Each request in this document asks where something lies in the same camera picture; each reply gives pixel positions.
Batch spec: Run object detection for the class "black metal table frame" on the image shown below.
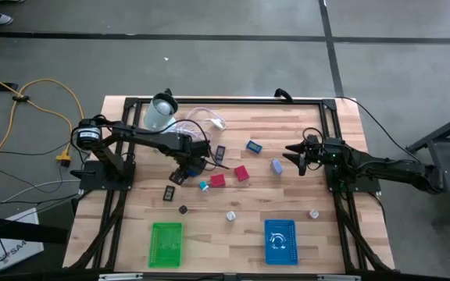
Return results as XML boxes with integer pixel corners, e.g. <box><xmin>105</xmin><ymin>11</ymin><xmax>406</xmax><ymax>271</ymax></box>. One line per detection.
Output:
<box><xmin>405</xmin><ymin>107</ymin><xmax>450</xmax><ymax>215</ymax></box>

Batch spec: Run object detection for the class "white lamp cable with switch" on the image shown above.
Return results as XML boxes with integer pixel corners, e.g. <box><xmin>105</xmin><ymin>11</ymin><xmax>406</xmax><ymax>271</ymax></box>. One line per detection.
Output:
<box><xmin>161</xmin><ymin>107</ymin><xmax>228</xmax><ymax>144</ymax></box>

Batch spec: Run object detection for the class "blue plastic basket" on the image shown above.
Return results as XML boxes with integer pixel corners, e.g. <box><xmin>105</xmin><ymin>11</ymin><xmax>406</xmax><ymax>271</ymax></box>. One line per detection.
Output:
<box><xmin>263</xmin><ymin>219</ymin><xmax>299</xmax><ymax>266</ymax></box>

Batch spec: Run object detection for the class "black metal beam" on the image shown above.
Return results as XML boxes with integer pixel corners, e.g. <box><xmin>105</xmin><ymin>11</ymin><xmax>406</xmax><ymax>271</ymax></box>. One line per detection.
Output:
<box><xmin>0</xmin><ymin>213</ymin><xmax>70</xmax><ymax>245</ymax></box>

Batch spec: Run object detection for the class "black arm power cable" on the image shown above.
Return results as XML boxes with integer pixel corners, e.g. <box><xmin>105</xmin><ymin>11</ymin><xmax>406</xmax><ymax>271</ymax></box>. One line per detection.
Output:
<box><xmin>334</xmin><ymin>95</ymin><xmax>423</xmax><ymax>163</ymax></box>

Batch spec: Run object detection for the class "black digital clock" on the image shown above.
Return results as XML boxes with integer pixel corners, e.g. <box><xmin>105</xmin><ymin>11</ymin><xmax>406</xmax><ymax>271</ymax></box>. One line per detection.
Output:
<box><xmin>162</xmin><ymin>185</ymin><xmax>177</xmax><ymax>202</ymax></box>

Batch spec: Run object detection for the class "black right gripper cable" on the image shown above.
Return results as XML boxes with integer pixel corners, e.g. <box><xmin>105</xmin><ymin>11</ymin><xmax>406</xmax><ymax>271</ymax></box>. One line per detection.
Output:
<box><xmin>302</xmin><ymin>126</ymin><xmax>326</xmax><ymax>146</ymax></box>

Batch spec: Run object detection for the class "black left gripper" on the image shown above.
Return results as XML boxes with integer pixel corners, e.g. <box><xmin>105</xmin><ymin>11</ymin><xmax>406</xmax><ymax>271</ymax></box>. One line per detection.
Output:
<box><xmin>169</xmin><ymin>140</ymin><xmax>212</xmax><ymax>186</ymax></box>

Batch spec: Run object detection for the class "white desk lamp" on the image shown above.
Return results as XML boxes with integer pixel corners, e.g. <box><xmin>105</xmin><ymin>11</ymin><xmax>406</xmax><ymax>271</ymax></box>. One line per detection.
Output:
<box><xmin>142</xmin><ymin>92</ymin><xmax>180</xmax><ymax>133</ymax></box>

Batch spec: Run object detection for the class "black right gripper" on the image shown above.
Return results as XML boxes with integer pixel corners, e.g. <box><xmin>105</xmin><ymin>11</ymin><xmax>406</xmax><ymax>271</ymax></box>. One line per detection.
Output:
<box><xmin>282</xmin><ymin>134</ymin><xmax>330</xmax><ymax>176</ymax></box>

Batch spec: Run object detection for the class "red wall charger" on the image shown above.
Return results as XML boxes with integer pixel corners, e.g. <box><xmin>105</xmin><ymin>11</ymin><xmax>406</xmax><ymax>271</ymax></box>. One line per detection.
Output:
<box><xmin>234</xmin><ymin>165</ymin><xmax>251</xmax><ymax>183</ymax></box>
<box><xmin>209</xmin><ymin>173</ymin><xmax>227</xmax><ymax>188</ymax></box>

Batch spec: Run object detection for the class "silver metal bracket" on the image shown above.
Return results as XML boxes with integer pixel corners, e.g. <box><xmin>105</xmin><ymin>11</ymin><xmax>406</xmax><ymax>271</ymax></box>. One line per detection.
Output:
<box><xmin>98</xmin><ymin>272</ymin><xmax>144</xmax><ymax>281</ymax></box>
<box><xmin>317</xmin><ymin>274</ymin><xmax>363</xmax><ymax>281</ymax></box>

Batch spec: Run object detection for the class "green plastic basket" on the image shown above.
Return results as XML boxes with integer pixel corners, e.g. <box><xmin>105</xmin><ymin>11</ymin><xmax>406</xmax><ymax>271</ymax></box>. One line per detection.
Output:
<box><xmin>148</xmin><ymin>222</ymin><xmax>184</xmax><ymax>269</ymax></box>

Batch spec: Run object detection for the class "yellow extension cable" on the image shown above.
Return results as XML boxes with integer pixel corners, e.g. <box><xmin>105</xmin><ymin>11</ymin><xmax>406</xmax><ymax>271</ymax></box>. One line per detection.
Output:
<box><xmin>0</xmin><ymin>77</ymin><xmax>88</xmax><ymax>180</ymax></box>
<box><xmin>0</xmin><ymin>66</ymin><xmax>73</xmax><ymax>168</ymax></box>

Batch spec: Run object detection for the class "white floor cable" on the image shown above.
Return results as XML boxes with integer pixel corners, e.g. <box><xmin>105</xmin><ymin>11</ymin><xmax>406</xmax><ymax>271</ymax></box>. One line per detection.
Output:
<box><xmin>0</xmin><ymin>178</ymin><xmax>82</xmax><ymax>215</ymax></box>

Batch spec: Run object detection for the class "white printed box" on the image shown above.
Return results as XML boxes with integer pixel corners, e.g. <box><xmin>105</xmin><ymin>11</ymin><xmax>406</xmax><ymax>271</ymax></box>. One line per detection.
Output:
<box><xmin>0</xmin><ymin>208</ymin><xmax>45</xmax><ymax>273</ymax></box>

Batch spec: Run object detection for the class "black aluminium table frame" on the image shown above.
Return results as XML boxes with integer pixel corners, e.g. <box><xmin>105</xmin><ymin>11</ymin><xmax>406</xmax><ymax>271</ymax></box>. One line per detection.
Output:
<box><xmin>68</xmin><ymin>96</ymin><xmax>396</xmax><ymax>274</ymax></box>

